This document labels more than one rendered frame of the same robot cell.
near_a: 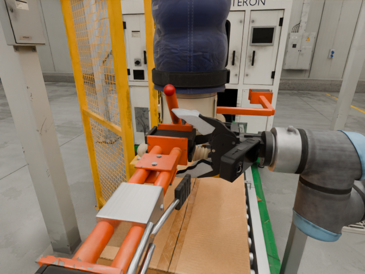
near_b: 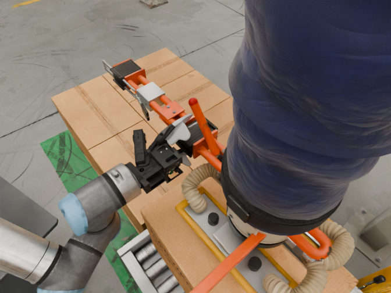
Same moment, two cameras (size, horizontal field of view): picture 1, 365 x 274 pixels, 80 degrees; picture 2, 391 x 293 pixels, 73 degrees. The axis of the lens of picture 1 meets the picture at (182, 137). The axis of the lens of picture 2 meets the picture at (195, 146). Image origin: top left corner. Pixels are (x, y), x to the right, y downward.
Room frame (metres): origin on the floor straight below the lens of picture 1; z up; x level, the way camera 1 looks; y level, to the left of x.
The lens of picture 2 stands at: (0.73, -0.34, 1.82)
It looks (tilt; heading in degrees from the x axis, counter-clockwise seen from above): 52 degrees down; 129
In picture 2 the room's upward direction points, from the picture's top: straight up
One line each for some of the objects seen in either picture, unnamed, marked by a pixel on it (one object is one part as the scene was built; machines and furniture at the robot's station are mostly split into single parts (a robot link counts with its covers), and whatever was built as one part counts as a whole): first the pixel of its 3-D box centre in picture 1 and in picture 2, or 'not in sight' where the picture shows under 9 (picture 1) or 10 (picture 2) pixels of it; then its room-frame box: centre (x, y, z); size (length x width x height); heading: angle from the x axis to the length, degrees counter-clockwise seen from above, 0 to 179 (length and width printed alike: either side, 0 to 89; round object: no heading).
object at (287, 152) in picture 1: (280, 148); (124, 181); (0.40, -0.20, 1.27); 0.09 x 0.05 x 0.10; 170
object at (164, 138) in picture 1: (171, 143); (195, 135); (0.43, 0.02, 1.26); 0.10 x 0.08 x 0.06; 80
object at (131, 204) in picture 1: (133, 213); (151, 96); (0.22, 0.06, 1.26); 0.07 x 0.07 x 0.04; 80
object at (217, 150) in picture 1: (238, 144); (155, 165); (0.42, -0.12, 1.27); 0.12 x 0.09 x 0.08; 80
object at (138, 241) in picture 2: not in sight; (181, 208); (0.32, 0.05, 0.58); 0.70 x 0.03 x 0.06; 79
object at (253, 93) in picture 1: (259, 96); not in sight; (0.93, -0.33, 1.27); 0.09 x 0.08 x 0.05; 80
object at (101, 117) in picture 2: not in sight; (159, 132); (-0.28, 0.48, 0.34); 1.20 x 1.00 x 0.40; 169
